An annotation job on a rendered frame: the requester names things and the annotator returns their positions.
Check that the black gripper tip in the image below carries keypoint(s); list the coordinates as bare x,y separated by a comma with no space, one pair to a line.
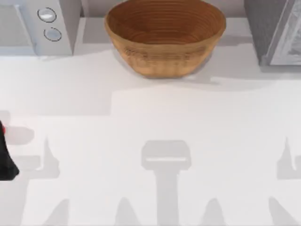
5,160

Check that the round microwave knob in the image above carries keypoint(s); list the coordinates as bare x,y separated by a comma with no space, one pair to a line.
52,34
46,14

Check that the pale microwave oven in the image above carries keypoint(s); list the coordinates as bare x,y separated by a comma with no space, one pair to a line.
63,28

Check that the brown woven basket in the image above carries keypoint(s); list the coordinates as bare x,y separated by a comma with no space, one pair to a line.
164,35

